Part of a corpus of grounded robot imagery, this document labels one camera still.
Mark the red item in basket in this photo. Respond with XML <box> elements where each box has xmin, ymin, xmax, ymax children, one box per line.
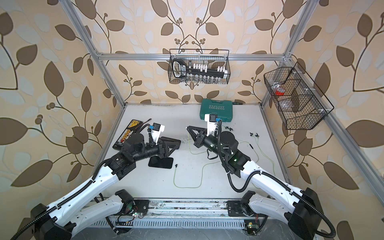
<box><xmin>273</xmin><ymin>87</ymin><xmax>286</xmax><ymax>97</ymax></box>

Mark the black smartphone on table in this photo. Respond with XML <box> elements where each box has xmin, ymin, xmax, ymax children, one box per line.
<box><xmin>148</xmin><ymin>156</ymin><xmax>174</xmax><ymax>169</ymax></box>

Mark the black yellow battery pack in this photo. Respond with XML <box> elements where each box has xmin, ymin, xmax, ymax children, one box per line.
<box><xmin>113</xmin><ymin>120</ymin><xmax>144</xmax><ymax>151</ymax></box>

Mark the black wire basket wall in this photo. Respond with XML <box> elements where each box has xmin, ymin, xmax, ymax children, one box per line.
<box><xmin>264</xmin><ymin>63</ymin><xmax>335</xmax><ymax>130</ymax></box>
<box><xmin>168</xmin><ymin>48</ymin><xmax>231</xmax><ymax>85</ymax></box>

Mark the black wire basket right wall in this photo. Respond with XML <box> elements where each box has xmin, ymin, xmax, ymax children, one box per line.
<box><xmin>264</xmin><ymin>63</ymin><xmax>335</xmax><ymax>130</ymax></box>

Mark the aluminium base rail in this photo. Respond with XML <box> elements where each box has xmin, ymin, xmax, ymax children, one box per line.
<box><xmin>69</xmin><ymin>194</ymin><xmax>300</xmax><ymax>235</ymax></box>

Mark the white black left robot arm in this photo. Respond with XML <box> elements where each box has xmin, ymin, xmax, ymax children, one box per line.
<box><xmin>12</xmin><ymin>133</ymin><xmax>181</xmax><ymax>240</ymax></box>

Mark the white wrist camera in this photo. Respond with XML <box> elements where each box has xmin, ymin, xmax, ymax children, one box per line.
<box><xmin>204</xmin><ymin>114</ymin><xmax>221</xmax><ymax>137</ymax></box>
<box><xmin>149</xmin><ymin>123</ymin><xmax>165</xmax><ymax>145</ymax></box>

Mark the green plastic tool case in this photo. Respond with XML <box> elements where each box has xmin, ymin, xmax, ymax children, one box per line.
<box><xmin>200</xmin><ymin>99</ymin><xmax>233</xmax><ymax>122</ymax></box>

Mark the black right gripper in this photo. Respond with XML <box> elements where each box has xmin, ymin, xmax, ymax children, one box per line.
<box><xmin>189</xmin><ymin>125</ymin><xmax>228</xmax><ymax>160</ymax></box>

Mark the black socket holder rail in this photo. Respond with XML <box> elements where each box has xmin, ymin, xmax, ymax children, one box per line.
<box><xmin>168</xmin><ymin>58</ymin><xmax>231</xmax><ymax>84</ymax></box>

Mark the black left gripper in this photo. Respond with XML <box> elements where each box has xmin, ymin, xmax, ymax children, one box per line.
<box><xmin>130</xmin><ymin>136</ymin><xmax>179</xmax><ymax>164</ymax></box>

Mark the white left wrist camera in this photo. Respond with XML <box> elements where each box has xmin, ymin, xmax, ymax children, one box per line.
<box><xmin>149</xmin><ymin>123</ymin><xmax>165</xmax><ymax>145</ymax></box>

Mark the black wire basket back wall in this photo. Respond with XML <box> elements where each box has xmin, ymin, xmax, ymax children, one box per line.
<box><xmin>168</xmin><ymin>48</ymin><xmax>231</xmax><ymax>85</ymax></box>

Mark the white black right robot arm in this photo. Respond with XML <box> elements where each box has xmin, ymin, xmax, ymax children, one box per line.
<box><xmin>187</xmin><ymin>126</ymin><xmax>337</xmax><ymax>240</ymax></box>

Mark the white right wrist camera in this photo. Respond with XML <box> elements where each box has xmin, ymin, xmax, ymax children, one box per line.
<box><xmin>204</xmin><ymin>114</ymin><xmax>221</xmax><ymax>137</ymax></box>

